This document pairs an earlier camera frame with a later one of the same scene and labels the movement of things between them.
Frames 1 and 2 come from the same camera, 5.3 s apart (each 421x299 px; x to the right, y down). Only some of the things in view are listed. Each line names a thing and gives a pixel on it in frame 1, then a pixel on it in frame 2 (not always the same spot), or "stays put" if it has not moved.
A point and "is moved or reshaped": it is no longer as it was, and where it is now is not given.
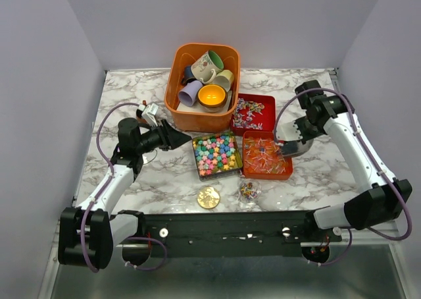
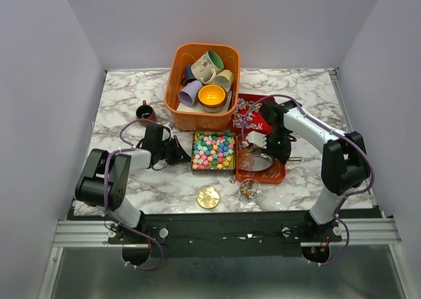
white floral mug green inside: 204,67 stays put
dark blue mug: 188,77 stays put
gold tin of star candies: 216,155 is moved or reshaped
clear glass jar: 249,192 stays put
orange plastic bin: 179,56 stays put
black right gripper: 304,136 to 282,154
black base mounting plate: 236,235 stays put
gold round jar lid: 208,197 stays put
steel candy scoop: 296,147 to 255,162
